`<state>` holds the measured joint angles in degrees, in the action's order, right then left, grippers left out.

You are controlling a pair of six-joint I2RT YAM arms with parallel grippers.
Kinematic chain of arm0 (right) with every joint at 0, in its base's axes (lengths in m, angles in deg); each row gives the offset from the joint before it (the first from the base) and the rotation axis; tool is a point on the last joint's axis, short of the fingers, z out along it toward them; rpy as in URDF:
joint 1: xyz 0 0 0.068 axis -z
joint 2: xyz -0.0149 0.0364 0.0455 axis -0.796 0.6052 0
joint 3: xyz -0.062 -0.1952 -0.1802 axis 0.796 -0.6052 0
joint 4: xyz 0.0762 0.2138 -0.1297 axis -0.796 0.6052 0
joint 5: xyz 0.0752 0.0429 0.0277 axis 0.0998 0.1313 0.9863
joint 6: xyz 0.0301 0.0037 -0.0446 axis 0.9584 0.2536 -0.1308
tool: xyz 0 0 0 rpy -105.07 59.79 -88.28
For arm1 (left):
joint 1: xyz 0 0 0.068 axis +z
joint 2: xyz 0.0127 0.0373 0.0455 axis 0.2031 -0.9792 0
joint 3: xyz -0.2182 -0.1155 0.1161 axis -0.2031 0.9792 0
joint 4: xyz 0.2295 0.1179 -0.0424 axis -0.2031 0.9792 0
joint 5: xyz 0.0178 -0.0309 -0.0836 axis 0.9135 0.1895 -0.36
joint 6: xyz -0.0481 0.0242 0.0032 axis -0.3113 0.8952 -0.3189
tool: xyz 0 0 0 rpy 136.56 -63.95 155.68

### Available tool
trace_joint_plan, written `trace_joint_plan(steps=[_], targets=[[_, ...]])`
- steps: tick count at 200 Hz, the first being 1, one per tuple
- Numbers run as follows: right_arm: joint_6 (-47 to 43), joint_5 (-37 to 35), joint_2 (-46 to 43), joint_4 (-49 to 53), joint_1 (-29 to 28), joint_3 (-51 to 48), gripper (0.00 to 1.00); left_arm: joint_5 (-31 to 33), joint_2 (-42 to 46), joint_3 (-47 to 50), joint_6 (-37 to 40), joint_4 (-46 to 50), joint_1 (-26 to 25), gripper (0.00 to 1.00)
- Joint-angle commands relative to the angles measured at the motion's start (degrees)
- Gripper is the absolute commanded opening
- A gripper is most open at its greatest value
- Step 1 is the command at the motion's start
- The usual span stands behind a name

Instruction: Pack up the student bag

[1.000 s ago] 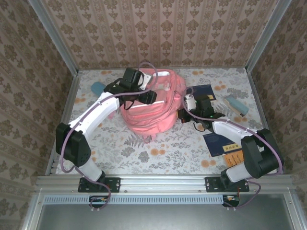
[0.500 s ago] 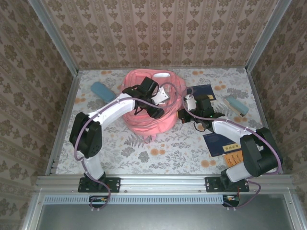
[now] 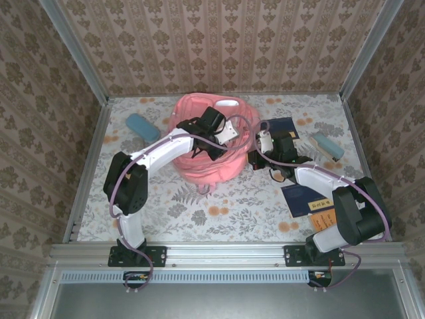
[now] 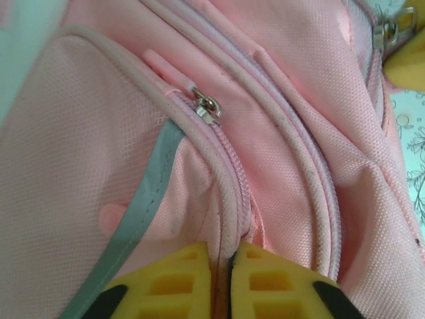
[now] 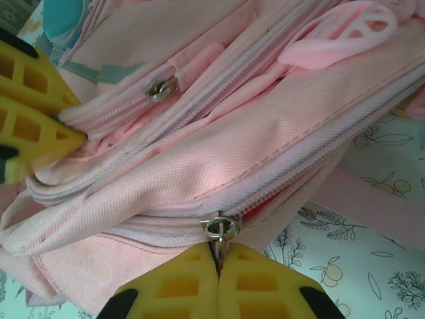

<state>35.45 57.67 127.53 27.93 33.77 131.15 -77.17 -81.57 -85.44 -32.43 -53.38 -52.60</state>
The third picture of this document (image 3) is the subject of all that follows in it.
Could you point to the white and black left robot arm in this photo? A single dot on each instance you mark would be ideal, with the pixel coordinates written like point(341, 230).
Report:
point(166, 153)

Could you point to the aluminium frame post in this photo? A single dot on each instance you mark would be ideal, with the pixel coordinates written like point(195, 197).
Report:
point(368, 50)
point(76, 50)

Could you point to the grey metal sheet panel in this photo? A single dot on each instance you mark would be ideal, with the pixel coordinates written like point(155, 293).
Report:
point(225, 302)

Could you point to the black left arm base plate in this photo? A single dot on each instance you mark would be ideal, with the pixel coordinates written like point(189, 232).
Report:
point(159, 256)

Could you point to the aluminium left frame post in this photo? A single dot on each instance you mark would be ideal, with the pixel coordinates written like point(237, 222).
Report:
point(76, 50)

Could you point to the orange book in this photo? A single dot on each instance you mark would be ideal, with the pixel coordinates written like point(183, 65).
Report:
point(320, 221)

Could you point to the aluminium right frame post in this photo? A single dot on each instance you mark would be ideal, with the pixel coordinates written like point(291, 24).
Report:
point(368, 50)

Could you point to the dark blue book yellow label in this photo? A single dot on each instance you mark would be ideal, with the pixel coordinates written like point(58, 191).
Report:
point(299, 199)

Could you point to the pink student backpack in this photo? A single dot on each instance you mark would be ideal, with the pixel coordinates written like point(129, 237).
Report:
point(216, 169)

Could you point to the plain dark blue book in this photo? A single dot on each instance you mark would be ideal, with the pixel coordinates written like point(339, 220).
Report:
point(282, 125)

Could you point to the blue and beige pencil case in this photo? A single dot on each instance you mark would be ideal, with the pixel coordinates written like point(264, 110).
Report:
point(327, 146)

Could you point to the blue glasses case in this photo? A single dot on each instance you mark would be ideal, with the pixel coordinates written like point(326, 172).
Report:
point(142, 128)

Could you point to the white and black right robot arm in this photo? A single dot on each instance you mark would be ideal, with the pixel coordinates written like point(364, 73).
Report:
point(318, 179)

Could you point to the aluminium table edge rail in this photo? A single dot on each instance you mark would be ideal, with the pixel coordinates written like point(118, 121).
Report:
point(225, 254)

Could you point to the floral table cloth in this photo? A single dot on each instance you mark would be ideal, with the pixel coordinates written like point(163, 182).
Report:
point(232, 216)

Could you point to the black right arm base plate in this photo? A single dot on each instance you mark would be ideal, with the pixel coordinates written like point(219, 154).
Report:
point(293, 256)

